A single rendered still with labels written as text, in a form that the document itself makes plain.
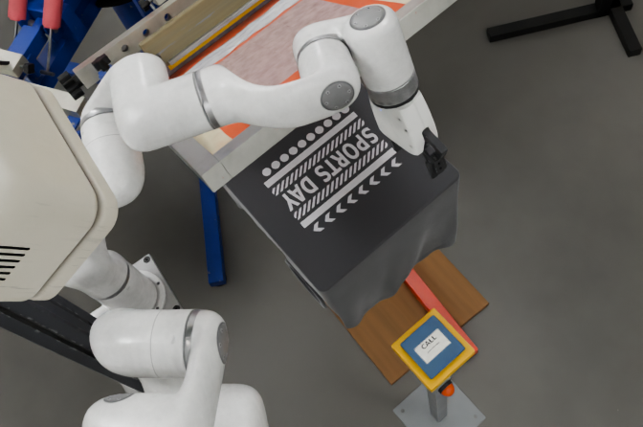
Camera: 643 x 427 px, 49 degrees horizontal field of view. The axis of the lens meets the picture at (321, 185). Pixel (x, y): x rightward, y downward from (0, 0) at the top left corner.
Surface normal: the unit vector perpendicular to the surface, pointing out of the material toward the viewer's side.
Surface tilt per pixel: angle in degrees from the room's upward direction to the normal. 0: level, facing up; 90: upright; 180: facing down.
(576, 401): 0
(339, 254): 0
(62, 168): 63
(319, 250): 0
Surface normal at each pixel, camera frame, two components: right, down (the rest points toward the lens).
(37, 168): 0.66, -0.70
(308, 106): 0.18, 0.65
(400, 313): -0.16, -0.44
